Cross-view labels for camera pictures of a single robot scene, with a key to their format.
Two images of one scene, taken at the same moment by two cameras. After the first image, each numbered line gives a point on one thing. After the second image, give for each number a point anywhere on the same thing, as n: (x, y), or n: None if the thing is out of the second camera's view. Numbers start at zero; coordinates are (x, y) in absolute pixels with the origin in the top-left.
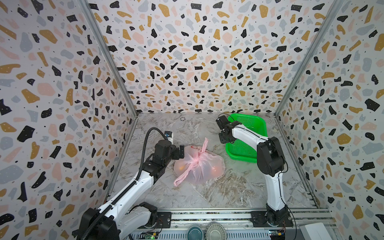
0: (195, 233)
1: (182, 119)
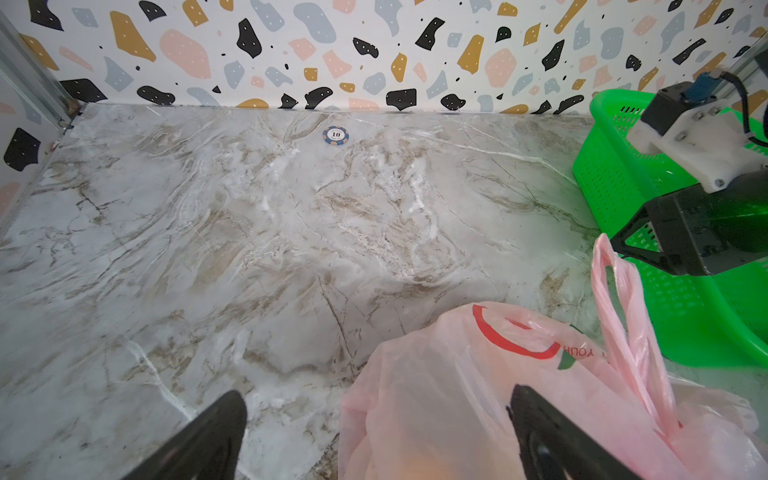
0: None
1: (335, 135)
